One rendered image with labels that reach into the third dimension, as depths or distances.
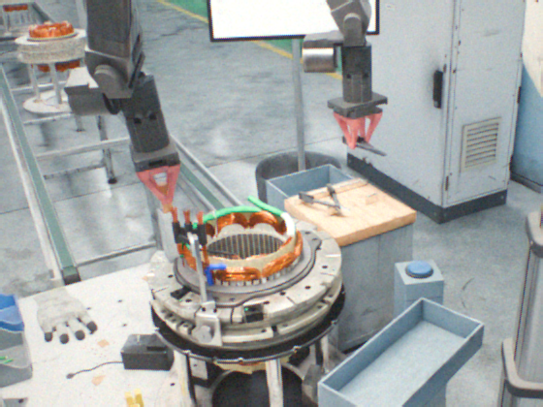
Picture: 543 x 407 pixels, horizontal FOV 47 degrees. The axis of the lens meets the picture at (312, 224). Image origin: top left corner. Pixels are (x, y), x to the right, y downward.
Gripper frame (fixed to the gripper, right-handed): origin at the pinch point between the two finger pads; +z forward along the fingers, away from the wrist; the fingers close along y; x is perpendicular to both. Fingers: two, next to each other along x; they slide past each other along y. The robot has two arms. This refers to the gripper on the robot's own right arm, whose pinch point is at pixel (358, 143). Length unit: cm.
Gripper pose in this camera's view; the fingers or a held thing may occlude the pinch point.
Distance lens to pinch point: 125.6
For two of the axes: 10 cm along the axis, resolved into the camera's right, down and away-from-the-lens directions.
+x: 5.1, 3.8, -7.7
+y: -8.6, 2.9, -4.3
